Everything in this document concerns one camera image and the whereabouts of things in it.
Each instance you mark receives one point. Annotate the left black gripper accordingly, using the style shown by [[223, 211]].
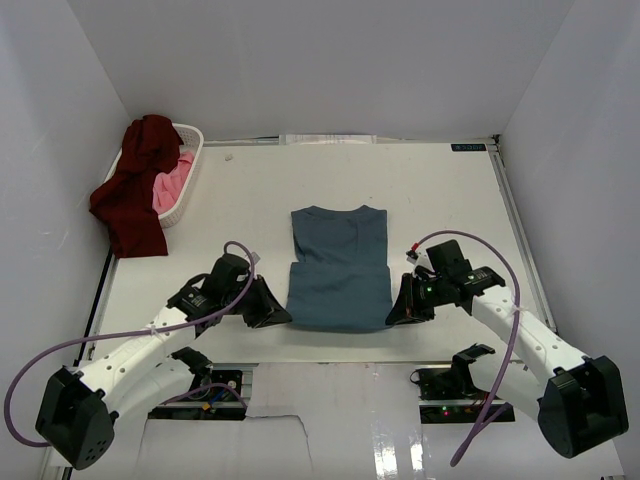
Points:
[[268, 311]]

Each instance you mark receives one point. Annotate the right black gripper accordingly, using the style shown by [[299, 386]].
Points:
[[407, 308]]

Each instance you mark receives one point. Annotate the teal blue t shirt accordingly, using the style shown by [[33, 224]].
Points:
[[340, 281]]

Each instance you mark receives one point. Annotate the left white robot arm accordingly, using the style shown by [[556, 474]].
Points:
[[82, 410]]

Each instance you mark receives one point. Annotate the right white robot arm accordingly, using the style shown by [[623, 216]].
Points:
[[577, 400]]

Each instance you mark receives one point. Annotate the pink t shirt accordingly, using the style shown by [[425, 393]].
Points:
[[168, 186]]

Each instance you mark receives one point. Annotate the paper sheet at back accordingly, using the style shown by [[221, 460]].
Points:
[[334, 139]]

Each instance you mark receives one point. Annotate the dark label sticker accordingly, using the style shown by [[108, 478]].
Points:
[[468, 147]]

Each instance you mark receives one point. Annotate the white plastic laundry basket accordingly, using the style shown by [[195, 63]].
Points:
[[191, 141]]

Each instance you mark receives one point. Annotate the dark red t shirt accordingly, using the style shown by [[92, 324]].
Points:
[[124, 203]]

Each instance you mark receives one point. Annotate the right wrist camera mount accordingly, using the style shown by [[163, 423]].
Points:
[[416, 258]]

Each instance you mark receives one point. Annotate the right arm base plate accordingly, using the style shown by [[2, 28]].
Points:
[[441, 399]]

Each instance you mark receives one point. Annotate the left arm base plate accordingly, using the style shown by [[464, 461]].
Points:
[[214, 397]]

